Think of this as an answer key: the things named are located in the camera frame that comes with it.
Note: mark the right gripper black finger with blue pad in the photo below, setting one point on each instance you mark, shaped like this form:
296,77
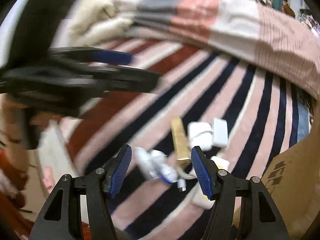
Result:
259,215
60,217

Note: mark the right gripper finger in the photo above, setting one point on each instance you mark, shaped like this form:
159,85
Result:
118,78
90,54

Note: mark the gold rectangular box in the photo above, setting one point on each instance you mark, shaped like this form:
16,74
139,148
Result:
180,142

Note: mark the white eye drop bottle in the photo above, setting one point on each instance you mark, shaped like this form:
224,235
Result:
145,164

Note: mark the white blue contact lens case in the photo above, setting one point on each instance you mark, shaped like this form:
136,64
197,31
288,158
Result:
164,171

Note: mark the person's left hand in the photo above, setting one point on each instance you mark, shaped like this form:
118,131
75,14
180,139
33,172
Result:
16,153

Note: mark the cream folded blanket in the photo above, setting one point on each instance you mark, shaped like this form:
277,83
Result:
95,21

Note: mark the open cardboard box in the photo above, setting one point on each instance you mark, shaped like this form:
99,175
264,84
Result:
292,180

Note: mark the white power adapter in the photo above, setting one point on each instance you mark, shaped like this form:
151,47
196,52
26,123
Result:
220,133

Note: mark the white earbuds case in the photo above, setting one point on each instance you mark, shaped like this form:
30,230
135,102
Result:
200,134

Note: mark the striped pink bed blanket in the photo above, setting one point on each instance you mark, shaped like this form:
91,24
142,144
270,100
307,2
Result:
265,115

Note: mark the striped folded duvet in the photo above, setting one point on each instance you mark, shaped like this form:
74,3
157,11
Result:
244,28

